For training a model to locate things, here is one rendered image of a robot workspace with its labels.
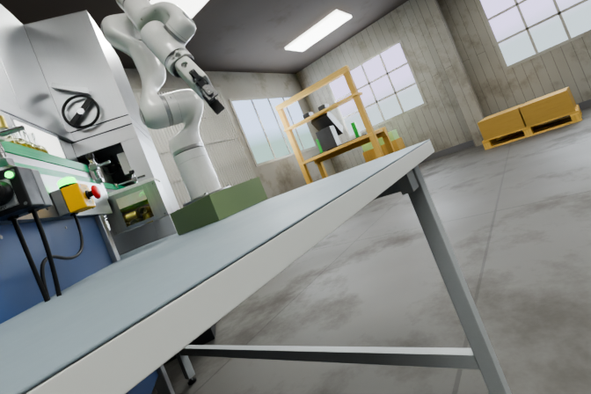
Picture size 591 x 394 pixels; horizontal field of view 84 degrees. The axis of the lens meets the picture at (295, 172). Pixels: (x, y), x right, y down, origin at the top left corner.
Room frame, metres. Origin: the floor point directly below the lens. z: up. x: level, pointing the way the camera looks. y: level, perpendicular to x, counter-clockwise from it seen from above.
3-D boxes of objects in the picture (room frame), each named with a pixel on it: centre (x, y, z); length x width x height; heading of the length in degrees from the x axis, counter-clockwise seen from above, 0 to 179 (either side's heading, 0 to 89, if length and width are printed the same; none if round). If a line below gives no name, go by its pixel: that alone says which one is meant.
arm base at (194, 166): (1.25, 0.34, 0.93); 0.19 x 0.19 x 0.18
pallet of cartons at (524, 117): (5.25, -3.73, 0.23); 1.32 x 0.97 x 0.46; 53
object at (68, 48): (2.44, 1.13, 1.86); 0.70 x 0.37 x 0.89; 14
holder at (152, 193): (1.43, 0.71, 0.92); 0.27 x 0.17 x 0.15; 104
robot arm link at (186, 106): (1.26, 0.32, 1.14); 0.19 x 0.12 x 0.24; 117
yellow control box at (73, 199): (0.90, 0.59, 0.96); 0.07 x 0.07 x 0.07; 14
